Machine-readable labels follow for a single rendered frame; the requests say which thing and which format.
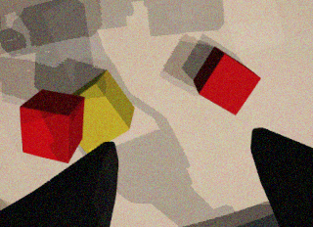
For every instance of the red cube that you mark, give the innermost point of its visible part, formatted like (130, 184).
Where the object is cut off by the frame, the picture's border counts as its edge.
(52, 124)
(224, 81)

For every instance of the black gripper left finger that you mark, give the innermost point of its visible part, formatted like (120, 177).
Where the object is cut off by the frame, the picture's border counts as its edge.
(82, 195)

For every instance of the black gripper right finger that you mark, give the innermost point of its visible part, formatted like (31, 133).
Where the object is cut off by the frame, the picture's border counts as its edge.
(285, 168)

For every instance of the yellow cube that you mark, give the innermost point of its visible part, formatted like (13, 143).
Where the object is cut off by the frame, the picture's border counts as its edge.
(108, 112)

